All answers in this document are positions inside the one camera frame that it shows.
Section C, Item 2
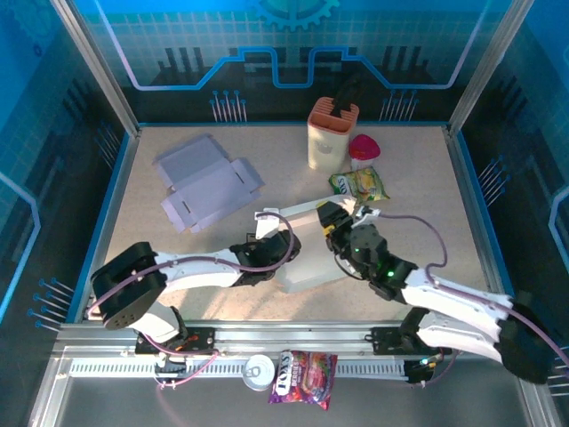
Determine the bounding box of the white paper box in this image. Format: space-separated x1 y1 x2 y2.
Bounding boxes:
153 133 267 235
255 194 359 295

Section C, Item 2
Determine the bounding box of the black electronics box with LEDs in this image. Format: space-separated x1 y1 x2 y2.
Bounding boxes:
406 355 439 388

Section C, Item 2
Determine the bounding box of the yellow Foxs candy bag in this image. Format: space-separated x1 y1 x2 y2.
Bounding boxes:
327 166 391 202

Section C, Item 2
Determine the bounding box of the cream knife block orange top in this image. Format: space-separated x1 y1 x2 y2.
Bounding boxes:
306 96 361 174

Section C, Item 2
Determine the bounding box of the pink lid plastic container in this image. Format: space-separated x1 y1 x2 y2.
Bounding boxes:
348 133 382 171

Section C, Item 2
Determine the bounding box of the silver tin can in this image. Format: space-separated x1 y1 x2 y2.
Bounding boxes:
242 354 276 392

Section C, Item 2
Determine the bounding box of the purple Foxs berries candy bag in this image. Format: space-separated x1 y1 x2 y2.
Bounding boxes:
267 350 339 411

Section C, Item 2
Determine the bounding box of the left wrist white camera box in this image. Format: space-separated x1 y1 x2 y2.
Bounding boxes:
253 207 282 241

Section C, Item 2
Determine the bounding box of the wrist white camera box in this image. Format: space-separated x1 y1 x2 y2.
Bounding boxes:
253 207 282 241
350 204 383 226

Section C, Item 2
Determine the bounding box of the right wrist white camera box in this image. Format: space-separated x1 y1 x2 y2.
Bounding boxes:
350 204 383 226

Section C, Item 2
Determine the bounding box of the aluminium frame rail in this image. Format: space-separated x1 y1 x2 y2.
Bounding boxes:
51 318 534 352

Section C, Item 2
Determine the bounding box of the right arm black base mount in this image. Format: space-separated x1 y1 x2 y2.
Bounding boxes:
371 326 453 356

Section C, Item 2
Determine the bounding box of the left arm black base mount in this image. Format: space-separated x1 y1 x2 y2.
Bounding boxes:
134 326 222 356

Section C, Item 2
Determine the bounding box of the black knife handle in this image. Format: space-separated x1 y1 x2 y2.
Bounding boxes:
331 75 365 120

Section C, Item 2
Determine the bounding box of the white slotted cable duct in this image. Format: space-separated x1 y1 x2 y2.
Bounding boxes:
68 358 410 379

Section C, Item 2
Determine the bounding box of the aluminium frame post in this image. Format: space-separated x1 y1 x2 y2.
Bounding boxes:
446 0 534 139
48 0 143 139

